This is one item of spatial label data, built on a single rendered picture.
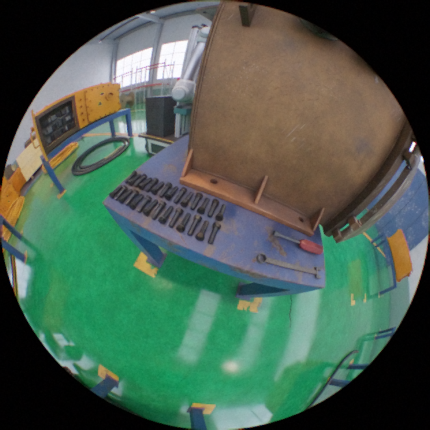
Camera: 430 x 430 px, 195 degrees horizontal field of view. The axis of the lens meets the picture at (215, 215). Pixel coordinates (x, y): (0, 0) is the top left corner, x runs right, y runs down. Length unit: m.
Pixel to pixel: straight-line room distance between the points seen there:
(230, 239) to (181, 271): 0.65
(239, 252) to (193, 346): 0.81
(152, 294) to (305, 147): 1.04
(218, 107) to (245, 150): 0.13
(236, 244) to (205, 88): 0.39
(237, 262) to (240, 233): 0.08
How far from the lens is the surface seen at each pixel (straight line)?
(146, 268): 0.96
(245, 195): 0.39
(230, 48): 0.37
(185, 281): 0.90
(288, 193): 0.42
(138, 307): 0.98
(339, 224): 0.53
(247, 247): 0.32
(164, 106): 1.58
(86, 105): 2.44
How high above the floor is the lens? 0.90
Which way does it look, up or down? 53 degrees down
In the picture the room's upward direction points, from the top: 18 degrees clockwise
